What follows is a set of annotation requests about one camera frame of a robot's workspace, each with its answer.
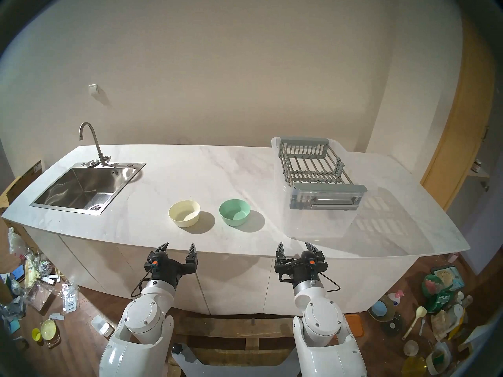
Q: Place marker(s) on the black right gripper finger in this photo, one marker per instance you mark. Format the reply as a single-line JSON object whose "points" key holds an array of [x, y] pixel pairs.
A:
{"points": [[312, 249], [280, 253]]}

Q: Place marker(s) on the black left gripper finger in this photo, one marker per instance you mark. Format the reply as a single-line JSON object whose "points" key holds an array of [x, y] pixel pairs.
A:
{"points": [[162, 248], [192, 253]]}

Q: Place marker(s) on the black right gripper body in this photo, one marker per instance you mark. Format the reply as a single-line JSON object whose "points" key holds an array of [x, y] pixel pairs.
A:
{"points": [[300, 274]]}

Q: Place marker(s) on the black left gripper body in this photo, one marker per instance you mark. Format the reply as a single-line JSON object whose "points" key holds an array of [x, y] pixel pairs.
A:
{"points": [[173, 272]]}

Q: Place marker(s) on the cream plastic bowl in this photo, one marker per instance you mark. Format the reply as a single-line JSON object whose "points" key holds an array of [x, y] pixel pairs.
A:
{"points": [[184, 214]]}

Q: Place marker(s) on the mint green plastic bowl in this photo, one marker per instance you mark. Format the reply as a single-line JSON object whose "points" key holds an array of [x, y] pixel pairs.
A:
{"points": [[234, 213]]}

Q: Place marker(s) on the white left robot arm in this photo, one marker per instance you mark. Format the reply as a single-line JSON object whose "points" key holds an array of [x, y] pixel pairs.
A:
{"points": [[143, 317]]}

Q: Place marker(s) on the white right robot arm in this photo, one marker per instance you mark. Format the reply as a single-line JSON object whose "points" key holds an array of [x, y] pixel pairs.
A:
{"points": [[322, 321]]}

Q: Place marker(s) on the grey dish drying rack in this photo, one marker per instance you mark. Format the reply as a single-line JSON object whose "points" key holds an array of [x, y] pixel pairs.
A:
{"points": [[322, 191]]}

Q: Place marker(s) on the blue small bowl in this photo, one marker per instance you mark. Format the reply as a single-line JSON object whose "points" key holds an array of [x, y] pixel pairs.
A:
{"points": [[379, 308]]}

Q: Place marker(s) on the glass bowl yellow content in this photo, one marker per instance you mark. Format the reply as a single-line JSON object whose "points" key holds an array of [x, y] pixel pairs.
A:
{"points": [[49, 331]]}

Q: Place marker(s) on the yellow round plate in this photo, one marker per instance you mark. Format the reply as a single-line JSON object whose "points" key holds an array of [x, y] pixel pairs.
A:
{"points": [[414, 367]]}

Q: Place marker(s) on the white counter cabinet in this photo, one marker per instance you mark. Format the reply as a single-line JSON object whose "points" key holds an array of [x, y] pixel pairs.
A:
{"points": [[235, 282]]}

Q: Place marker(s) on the orange plastic tray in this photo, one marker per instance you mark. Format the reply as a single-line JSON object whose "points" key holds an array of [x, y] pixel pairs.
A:
{"points": [[355, 326]]}

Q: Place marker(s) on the wooden pallet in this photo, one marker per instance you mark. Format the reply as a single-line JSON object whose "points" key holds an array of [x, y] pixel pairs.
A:
{"points": [[235, 327]]}

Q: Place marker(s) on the clear plastic cup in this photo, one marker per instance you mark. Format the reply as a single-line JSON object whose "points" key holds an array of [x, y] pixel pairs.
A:
{"points": [[101, 326]]}

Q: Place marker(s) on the white bottle pink cap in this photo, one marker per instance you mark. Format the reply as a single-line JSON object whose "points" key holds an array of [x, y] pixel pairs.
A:
{"points": [[395, 298]]}

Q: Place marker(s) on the clear plastic package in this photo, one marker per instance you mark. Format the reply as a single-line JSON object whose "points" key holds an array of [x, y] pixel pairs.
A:
{"points": [[70, 299]]}

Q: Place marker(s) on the dark glass lid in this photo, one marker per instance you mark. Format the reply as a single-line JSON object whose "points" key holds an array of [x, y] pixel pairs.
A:
{"points": [[392, 325]]}

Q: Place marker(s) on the stainless steel sink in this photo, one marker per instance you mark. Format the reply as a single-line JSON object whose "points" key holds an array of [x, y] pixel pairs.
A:
{"points": [[78, 183]]}

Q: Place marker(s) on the cream plastic spoon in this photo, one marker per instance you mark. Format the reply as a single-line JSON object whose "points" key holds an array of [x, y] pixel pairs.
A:
{"points": [[419, 312]]}

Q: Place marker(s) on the steel gooseneck faucet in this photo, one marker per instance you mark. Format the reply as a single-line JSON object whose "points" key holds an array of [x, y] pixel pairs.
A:
{"points": [[96, 142]]}

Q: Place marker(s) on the white small cup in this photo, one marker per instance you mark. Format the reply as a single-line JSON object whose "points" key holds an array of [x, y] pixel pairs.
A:
{"points": [[411, 348]]}

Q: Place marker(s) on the yellow snack packet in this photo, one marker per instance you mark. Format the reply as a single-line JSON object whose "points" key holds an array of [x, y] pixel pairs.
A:
{"points": [[30, 272]]}

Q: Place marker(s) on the teal food box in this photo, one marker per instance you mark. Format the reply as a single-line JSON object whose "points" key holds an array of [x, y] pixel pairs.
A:
{"points": [[446, 276]]}

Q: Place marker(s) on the green snack bag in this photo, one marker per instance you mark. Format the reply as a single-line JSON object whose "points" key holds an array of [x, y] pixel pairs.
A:
{"points": [[440, 299]]}

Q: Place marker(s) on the white plastic bag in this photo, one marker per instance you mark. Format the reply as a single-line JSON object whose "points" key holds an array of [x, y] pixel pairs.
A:
{"points": [[15, 242]]}

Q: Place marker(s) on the yellow-green small cup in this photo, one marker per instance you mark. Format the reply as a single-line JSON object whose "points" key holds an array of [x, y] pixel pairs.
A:
{"points": [[36, 334]]}

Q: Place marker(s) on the brown cardboard box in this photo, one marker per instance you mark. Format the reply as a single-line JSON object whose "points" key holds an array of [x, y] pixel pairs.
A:
{"points": [[23, 182]]}

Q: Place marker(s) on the white container green sponge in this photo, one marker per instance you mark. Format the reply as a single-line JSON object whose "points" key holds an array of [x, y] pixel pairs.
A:
{"points": [[439, 358]]}

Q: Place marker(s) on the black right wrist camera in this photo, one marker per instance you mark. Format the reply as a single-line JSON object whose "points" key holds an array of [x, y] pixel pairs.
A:
{"points": [[312, 260]]}

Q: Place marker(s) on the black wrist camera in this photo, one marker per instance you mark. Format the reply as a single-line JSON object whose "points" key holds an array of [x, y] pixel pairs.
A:
{"points": [[312, 260], [155, 260]]}

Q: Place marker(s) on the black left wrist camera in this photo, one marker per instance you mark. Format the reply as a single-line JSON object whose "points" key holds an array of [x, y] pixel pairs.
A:
{"points": [[155, 260]]}

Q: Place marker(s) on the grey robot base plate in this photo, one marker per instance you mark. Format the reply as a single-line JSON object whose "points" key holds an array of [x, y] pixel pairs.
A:
{"points": [[235, 370]]}

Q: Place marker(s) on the white wall switch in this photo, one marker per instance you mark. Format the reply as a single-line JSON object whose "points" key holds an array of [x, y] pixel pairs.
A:
{"points": [[93, 88]]}

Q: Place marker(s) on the wooden door frame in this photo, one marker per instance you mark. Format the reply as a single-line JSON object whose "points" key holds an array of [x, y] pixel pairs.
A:
{"points": [[463, 144]]}

